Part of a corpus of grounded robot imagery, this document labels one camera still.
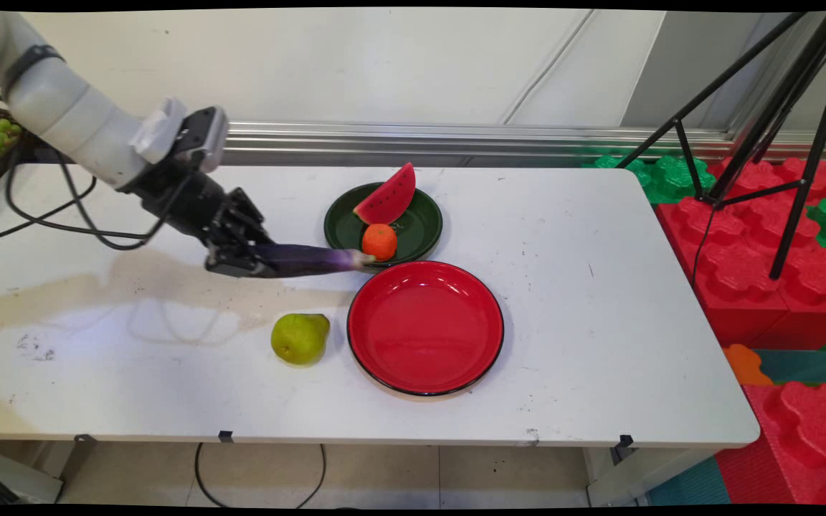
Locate black tripod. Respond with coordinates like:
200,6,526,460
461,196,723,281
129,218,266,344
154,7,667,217
614,11,826,280

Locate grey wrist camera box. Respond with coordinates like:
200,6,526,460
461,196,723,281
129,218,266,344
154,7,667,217
130,97,231,173

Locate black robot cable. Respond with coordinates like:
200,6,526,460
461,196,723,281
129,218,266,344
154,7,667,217
0,143,156,242
54,150,195,252

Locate aluminium rail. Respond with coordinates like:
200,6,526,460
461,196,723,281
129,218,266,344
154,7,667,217
223,120,826,169

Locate dark green enamel plate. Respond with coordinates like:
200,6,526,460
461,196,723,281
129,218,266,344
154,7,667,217
323,181,444,268

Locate orange foam piece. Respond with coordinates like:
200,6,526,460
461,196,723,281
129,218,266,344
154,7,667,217
723,344,772,386

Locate black floor cable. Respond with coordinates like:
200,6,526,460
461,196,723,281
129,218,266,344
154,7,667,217
194,443,328,510

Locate red enamel plate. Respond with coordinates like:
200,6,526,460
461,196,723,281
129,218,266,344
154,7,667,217
346,260,505,397

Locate grey table leg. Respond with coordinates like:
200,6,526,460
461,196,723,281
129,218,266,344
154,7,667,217
585,444,708,508
0,434,96,504

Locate toy watermelon slice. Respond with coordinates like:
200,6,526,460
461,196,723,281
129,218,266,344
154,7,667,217
353,162,417,226

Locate toy orange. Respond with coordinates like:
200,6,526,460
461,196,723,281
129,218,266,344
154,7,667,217
361,223,399,262

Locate yellow-green toy pear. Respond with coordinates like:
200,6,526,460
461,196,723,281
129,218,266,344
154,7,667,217
270,312,331,366

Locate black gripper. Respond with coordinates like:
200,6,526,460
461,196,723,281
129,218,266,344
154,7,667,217
123,161,277,279

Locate purple toy eggplant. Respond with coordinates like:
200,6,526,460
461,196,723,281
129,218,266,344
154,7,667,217
252,242,376,277

